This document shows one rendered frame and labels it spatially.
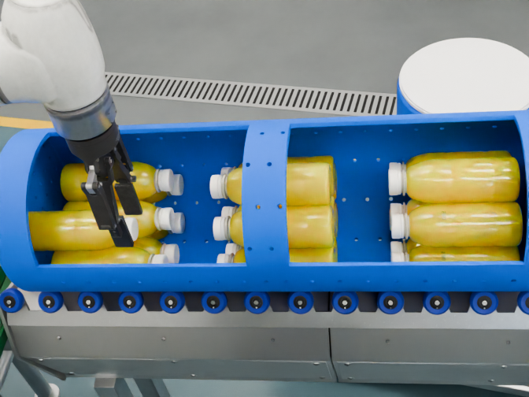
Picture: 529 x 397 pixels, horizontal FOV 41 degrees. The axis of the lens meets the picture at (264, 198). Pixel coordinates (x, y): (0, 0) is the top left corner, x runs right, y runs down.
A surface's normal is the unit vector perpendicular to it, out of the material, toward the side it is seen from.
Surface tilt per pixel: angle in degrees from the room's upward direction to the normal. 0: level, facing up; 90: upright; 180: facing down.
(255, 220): 50
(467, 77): 0
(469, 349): 70
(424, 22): 0
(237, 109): 0
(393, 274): 90
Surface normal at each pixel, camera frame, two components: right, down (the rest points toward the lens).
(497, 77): -0.12, -0.68
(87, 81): 0.72, 0.51
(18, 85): 0.10, 0.76
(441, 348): -0.12, 0.46
